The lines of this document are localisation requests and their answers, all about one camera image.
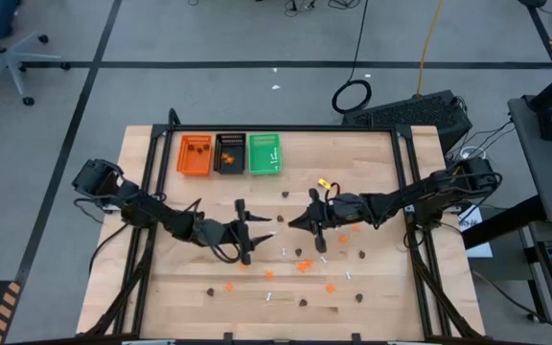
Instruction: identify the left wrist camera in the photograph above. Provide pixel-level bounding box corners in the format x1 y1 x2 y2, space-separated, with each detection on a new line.
200 219 227 248

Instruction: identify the black camera cable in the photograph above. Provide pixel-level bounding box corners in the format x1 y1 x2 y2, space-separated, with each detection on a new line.
174 198 242 265
326 180 345 203

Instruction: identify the green plastic basket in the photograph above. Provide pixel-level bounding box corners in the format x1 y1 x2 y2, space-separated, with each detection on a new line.
248 132 284 175

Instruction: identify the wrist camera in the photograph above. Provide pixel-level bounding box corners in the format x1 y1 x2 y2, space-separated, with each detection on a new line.
331 193 368 224
200 219 227 248

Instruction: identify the black computer tower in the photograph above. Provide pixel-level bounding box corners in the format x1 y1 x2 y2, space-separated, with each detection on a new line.
342 89 473 154

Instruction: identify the white paper sheet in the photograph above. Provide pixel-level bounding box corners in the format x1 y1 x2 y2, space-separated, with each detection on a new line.
457 204 494 259

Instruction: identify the grey desk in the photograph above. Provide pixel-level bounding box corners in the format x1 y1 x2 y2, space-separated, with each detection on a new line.
508 95 552 226

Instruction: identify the power strip with plugs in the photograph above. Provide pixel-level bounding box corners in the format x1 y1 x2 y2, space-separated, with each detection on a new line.
457 143 489 162

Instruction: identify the grey office chair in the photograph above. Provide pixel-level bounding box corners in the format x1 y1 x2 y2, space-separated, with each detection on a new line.
0 0 73 107

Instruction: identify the black plastic basket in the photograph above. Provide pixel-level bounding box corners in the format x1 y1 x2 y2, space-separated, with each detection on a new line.
213 132 247 174

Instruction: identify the yellow hanging cable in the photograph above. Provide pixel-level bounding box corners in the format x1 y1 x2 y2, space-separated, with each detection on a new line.
414 0 448 97

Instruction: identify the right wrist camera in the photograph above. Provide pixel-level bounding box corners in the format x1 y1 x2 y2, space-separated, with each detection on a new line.
331 193 368 224

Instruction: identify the black right camera cable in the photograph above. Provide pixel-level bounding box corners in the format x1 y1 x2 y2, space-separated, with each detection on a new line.
326 180 345 203

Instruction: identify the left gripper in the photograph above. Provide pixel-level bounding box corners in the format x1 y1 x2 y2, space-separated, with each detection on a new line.
222 198 276 266

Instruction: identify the black hanging cable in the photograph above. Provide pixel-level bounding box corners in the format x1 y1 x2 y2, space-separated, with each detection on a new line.
331 0 373 115

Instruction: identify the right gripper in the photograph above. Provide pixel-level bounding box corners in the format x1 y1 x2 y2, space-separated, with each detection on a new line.
287 188 335 255

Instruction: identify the black left camera cable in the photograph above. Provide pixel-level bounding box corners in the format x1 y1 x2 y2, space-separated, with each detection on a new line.
174 198 242 265

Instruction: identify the orange plastic basket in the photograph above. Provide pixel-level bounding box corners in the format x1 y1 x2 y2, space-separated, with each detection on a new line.
176 132 214 177

